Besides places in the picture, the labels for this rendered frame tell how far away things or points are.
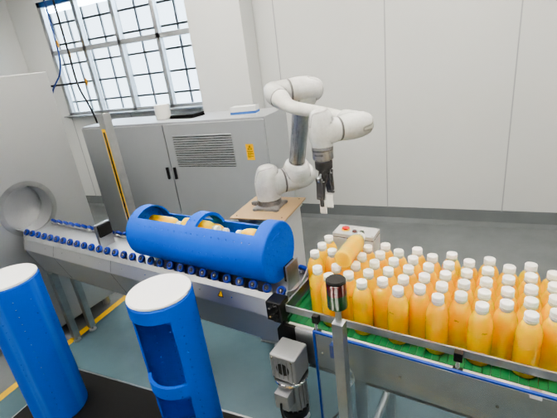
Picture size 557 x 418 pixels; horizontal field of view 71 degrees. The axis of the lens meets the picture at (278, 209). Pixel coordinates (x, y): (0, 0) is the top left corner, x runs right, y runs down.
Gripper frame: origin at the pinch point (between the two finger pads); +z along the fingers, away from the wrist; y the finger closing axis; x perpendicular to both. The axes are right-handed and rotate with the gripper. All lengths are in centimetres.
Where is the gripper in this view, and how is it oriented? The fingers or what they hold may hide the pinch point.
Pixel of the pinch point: (326, 204)
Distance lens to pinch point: 173.8
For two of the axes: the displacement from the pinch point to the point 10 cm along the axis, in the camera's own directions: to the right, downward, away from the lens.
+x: 8.6, 0.9, -5.0
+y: -5.0, 3.7, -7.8
